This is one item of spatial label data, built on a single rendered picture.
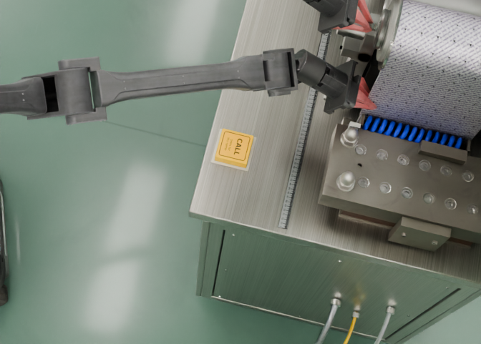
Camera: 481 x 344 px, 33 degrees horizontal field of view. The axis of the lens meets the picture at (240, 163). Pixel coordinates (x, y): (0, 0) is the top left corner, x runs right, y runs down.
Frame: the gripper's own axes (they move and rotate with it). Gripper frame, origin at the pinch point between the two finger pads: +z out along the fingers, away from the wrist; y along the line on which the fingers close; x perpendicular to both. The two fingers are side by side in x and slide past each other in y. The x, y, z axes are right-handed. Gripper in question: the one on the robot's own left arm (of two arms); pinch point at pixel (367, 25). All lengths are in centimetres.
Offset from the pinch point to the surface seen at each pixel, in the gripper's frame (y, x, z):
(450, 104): 8.8, 5.4, 20.1
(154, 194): 5, -124, 41
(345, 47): 0.2, -9.0, 4.1
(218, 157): 20.7, -38.0, 0.4
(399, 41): 5.7, 8.1, 0.2
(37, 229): 24, -144, 14
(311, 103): 2.7, -29.4, 16.3
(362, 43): 0.4, -4.9, 4.5
